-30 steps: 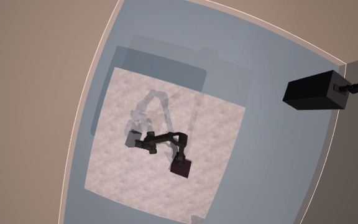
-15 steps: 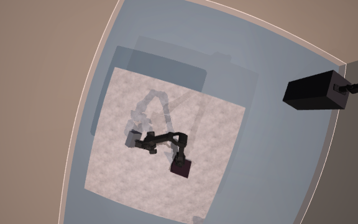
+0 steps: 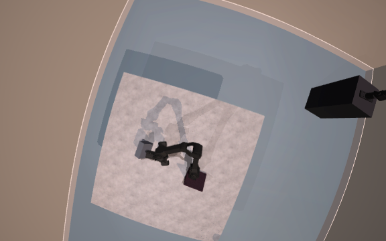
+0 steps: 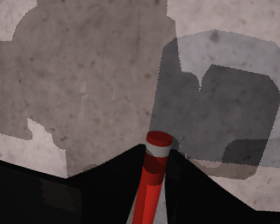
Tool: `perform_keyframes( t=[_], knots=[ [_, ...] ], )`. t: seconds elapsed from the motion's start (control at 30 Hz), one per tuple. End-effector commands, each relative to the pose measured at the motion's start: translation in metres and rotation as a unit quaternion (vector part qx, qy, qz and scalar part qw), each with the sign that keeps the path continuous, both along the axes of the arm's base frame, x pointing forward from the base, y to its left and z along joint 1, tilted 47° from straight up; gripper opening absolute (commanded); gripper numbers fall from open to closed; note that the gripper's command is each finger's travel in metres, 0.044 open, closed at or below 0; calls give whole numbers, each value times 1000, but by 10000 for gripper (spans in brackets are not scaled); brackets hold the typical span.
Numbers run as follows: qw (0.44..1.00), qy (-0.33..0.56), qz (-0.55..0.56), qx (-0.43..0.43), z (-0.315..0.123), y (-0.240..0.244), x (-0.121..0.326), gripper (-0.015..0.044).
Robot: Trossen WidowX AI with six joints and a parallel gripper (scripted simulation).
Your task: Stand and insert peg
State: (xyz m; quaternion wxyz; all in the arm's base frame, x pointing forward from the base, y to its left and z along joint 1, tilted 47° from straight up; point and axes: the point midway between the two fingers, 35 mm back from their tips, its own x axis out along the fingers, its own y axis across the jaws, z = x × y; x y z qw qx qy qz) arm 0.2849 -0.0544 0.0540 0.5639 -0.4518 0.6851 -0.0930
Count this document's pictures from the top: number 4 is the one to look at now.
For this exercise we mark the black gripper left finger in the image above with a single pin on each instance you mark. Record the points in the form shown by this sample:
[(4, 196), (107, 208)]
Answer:
[(102, 195)]

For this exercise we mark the red peg with grey band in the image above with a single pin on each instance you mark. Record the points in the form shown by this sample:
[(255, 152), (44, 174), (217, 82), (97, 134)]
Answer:
[(158, 144)]

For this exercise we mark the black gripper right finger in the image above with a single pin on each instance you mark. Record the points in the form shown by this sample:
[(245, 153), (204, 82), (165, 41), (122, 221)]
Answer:
[(192, 198)]

